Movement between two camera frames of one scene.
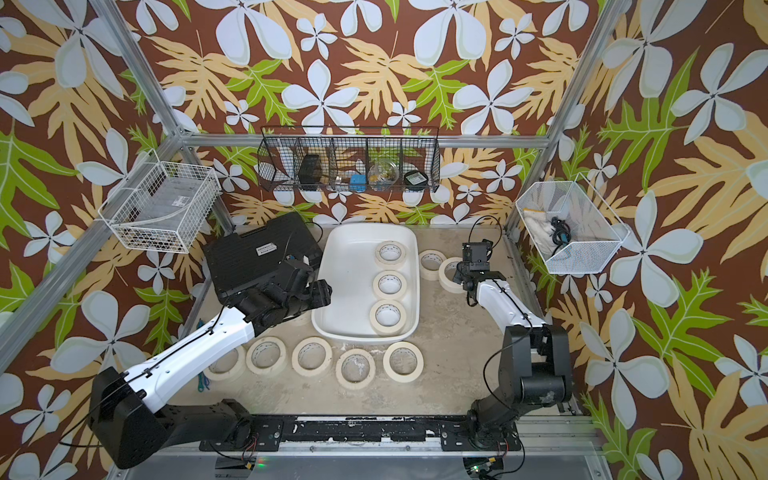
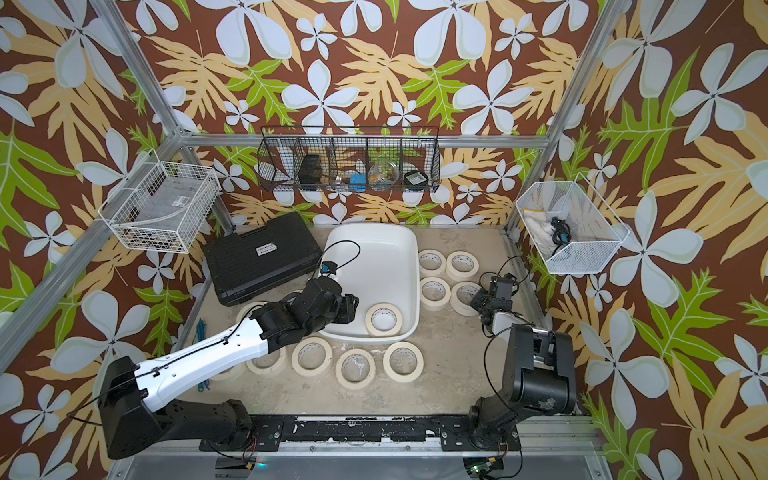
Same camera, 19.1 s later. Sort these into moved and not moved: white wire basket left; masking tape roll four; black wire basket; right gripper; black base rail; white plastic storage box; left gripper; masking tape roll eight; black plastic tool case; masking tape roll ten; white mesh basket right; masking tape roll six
Moved: right gripper; masking tape roll ten; masking tape roll six; left gripper
Not moved: white mesh basket right; black base rail; black wire basket; black plastic tool case; masking tape roll eight; masking tape roll four; white plastic storage box; white wire basket left
